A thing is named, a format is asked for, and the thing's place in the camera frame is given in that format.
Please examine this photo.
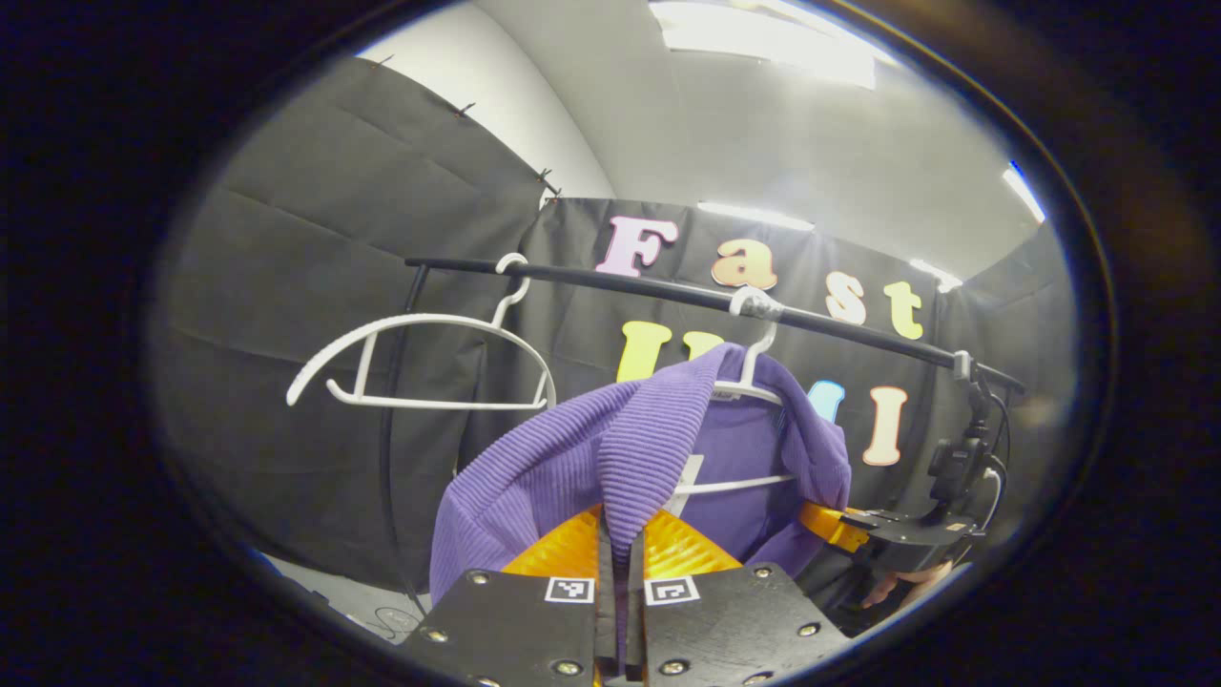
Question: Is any large ceiling light panel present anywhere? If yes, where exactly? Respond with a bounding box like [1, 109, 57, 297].
[649, 0, 879, 89]

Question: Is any purple knit shirt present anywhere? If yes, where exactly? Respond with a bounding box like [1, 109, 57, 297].
[429, 343, 853, 607]

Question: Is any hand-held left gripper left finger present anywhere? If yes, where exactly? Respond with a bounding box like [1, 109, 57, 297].
[399, 504, 623, 687]

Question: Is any white plastic hanger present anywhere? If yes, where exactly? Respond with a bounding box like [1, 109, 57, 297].
[668, 286, 797, 497]
[286, 253, 559, 413]

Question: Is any black clothes rail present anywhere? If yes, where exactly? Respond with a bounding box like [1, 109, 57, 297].
[382, 256, 1026, 612]

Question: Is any black backdrop cloth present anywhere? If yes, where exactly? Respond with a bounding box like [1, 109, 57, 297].
[153, 55, 1079, 612]

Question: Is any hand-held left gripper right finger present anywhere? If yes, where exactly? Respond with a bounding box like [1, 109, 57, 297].
[625, 510, 852, 687]

